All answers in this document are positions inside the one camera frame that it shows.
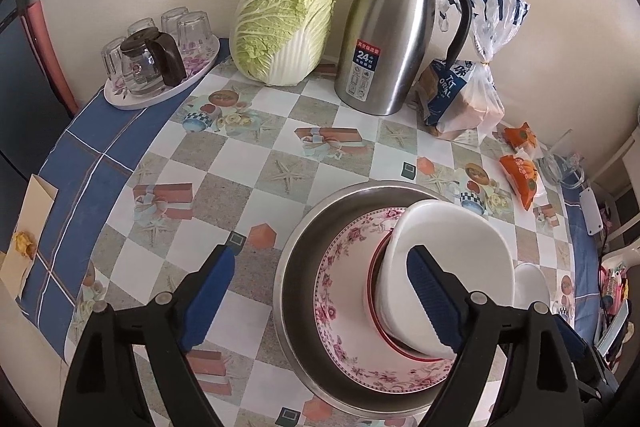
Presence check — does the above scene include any white furniture frame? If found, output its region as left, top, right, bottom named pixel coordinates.
left=595, top=127, right=640, bottom=258

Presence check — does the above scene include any strawberry print bowl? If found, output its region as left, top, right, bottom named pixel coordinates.
left=365, top=229, right=446, bottom=363

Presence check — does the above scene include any crumpled yellow wrapper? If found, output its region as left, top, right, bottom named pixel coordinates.
left=12, top=231, right=38, bottom=255

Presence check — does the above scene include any stainless steel thermos jug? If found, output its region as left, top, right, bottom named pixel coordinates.
left=333, top=0, right=473, bottom=116

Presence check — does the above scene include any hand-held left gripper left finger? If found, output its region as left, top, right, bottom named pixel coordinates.
left=57, top=244, right=237, bottom=427

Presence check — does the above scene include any printed checkered tablecloth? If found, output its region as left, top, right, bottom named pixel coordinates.
left=17, top=38, right=601, bottom=427

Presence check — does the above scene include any white oval tray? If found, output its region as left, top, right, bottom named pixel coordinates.
left=103, top=34, right=221, bottom=111

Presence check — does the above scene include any small white floral bowl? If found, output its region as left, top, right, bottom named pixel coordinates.
left=512, top=263, right=551, bottom=313

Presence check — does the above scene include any glass teapot with dark handle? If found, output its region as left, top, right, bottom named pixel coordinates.
left=119, top=27, right=187, bottom=95

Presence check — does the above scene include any pink board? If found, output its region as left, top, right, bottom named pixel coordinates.
left=27, top=1, right=78, bottom=115

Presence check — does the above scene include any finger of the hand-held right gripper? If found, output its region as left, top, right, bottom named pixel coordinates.
left=552, top=314, right=588, bottom=360

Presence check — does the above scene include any white square bowl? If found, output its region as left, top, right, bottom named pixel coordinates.
left=375, top=200, right=516, bottom=356

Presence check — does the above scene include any upturned drinking glass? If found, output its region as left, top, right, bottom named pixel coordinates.
left=101, top=38, right=126, bottom=80
left=176, top=11, right=213, bottom=58
left=161, top=7, right=190, bottom=40
left=127, top=18, right=158, bottom=38

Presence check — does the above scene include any large stainless steel basin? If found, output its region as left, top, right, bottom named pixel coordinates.
left=273, top=181, right=503, bottom=413

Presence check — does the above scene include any round pink floral plate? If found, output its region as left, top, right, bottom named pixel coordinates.
left=314, top=207, right=458, bottom=393

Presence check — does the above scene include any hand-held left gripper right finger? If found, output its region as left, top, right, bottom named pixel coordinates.
left=406, top=244, right=586, bottom=427

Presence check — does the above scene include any blue cabinet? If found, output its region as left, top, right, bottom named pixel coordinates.
left=0, top=0, right=71, bottom=182

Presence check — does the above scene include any bagged sliced bread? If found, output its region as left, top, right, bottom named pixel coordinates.
left=415, top=0, right=531, bottom=142

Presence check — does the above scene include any orange snack packet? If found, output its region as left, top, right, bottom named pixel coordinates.
left=502, top=122, right=539, bottom=154
left=500, top=154, right=548, bottom=212

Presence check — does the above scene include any clear glass cup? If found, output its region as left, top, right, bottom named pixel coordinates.
left=537, top=129, right=586, bottom=188

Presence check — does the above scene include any napa cabbage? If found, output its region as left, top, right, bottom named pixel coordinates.
left=231, top=0, right=337, bottom=86

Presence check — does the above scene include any white rectangular device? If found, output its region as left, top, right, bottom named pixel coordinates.
left=579, top=188, right=603, bottom=236

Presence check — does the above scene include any beige paper envelope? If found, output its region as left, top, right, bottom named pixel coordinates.
left=0, top=174, right=60, bottom=298

